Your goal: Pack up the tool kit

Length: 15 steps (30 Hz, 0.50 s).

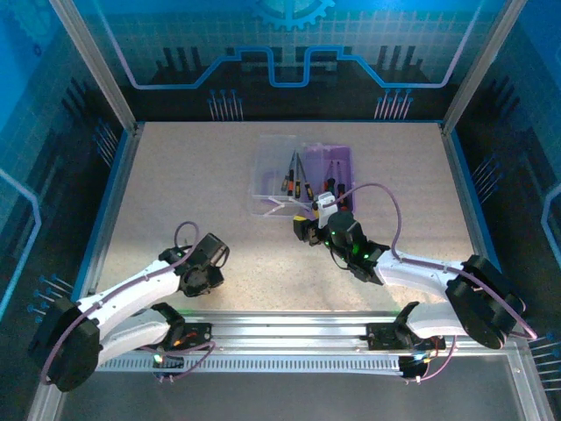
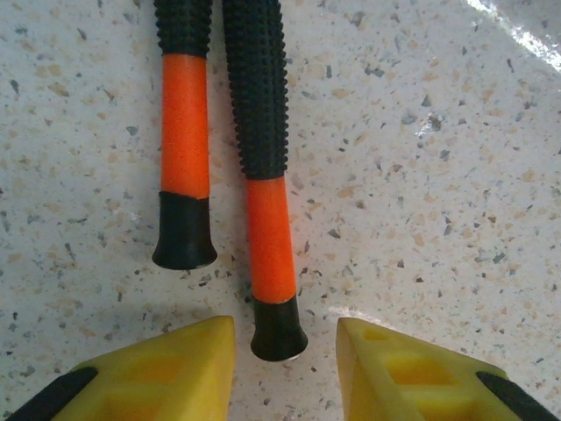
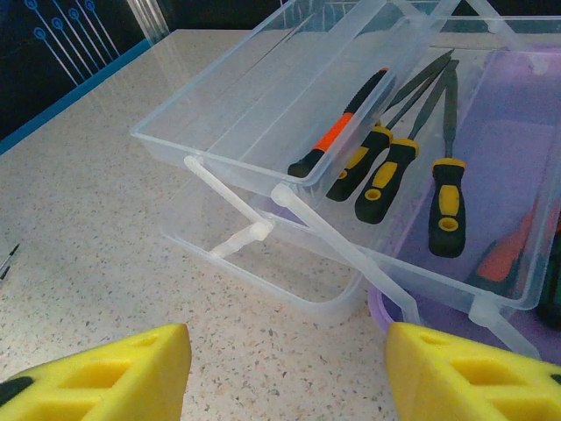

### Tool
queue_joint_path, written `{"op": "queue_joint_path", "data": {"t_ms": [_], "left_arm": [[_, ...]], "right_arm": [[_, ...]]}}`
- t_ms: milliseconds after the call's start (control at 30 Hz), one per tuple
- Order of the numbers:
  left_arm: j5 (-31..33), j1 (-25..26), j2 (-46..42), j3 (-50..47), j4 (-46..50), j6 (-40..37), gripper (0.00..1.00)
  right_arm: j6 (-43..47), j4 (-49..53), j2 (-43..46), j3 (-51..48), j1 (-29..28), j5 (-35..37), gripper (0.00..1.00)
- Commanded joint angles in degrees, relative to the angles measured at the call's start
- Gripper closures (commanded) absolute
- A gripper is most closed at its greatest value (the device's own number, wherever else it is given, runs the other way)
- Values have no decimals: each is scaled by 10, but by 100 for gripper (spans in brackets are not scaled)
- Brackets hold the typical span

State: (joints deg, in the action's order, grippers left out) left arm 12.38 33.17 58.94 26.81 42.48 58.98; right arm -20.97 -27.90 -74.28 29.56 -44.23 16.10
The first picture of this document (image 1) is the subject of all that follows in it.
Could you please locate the black control module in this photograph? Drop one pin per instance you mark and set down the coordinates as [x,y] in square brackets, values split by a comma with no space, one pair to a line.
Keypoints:
[171,363]
[412,368]

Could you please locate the clear purple plastic toolbox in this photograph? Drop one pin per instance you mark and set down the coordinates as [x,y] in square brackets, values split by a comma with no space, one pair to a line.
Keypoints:
[339,155]

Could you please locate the wide aluminium base rail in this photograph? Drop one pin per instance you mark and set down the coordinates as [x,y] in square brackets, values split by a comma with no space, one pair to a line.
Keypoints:
[285,329]

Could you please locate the thin blue table edge strip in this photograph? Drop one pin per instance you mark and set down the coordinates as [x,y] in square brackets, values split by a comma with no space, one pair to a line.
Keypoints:
[197,121]

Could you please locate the aluminium frame post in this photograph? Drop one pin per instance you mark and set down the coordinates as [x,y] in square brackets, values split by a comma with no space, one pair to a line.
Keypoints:
[97,66]
[480,66]

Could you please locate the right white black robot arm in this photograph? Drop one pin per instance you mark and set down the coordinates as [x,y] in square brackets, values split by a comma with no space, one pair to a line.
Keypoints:
[416,269]

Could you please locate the dark grey panel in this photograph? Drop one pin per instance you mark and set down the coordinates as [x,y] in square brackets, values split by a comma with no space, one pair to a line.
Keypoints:
[285,399]

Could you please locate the aluminium side rail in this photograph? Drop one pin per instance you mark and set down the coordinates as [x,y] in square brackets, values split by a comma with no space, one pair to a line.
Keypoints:
[111,219]
[467,197]

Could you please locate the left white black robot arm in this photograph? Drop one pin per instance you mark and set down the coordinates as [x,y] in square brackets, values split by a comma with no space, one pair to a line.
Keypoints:
[131,287]

